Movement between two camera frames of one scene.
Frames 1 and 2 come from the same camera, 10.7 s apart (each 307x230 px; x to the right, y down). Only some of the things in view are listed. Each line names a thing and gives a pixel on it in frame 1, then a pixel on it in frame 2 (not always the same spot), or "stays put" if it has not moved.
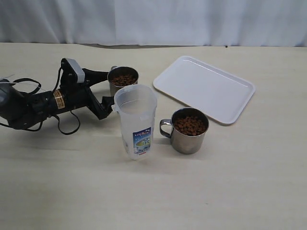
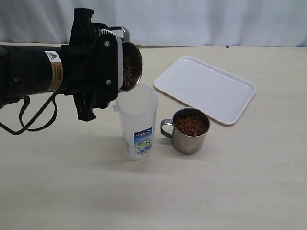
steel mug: [119, 77] to [133, 63]
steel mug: [189, 128] stays put
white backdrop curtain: [254, 23] stays put
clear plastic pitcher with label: [136, 104] stays put
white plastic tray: [222, 95] stays put
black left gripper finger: [92, 77] to [82, 21]
